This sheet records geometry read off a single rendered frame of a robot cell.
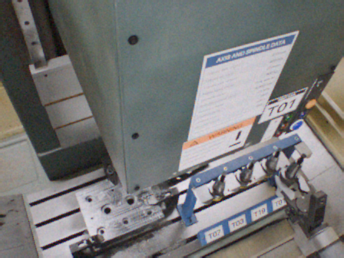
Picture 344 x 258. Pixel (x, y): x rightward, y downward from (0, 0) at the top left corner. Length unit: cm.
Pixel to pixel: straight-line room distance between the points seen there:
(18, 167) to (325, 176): 164
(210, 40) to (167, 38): 6
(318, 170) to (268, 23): 144
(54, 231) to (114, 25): 120
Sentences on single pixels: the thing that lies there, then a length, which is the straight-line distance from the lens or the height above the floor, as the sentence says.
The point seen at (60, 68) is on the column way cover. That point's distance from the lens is 125.
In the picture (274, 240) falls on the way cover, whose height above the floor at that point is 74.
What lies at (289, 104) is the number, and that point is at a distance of 71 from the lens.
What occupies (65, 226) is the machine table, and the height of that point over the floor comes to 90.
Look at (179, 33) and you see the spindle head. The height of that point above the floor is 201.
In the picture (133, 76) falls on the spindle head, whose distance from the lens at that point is 42.
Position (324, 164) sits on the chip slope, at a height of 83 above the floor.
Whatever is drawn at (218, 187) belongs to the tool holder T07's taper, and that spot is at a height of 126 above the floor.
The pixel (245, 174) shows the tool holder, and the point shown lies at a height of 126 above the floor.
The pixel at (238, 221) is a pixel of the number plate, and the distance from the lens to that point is 145.
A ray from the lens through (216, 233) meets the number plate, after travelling 142.
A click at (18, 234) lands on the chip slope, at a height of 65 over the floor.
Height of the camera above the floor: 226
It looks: 56 degrees down
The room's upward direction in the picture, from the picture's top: 8 degrees clockwise
